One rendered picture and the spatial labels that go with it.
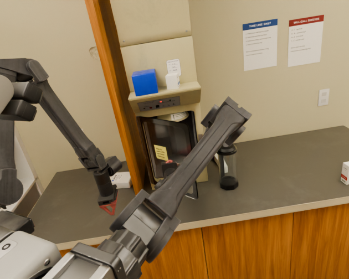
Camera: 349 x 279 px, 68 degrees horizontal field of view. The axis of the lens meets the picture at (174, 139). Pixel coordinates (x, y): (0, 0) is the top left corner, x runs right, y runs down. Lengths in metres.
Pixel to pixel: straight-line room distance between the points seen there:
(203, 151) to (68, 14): 1.32
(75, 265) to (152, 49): 0.98
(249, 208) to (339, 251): 0.62
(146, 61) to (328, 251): 1.35
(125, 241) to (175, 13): 0.98
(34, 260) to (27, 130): 1.59
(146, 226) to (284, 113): 1.59
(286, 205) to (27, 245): 1.11
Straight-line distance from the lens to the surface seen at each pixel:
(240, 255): 1.52
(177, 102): 1.21
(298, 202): 1.37
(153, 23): 1.22
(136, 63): 1.23
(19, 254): 0.46
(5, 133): 0.88
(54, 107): 0.97
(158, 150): 1.27
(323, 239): 1.63
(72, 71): 1.75
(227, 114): 0.64
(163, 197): 0.53
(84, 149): 1.00
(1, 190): 0.84
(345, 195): 1.46
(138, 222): 0.49
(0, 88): 0.56
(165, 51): 1.23
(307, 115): 2.04
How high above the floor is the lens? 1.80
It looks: 25 degrees down
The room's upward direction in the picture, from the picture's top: 9 degrees counter-clockwise
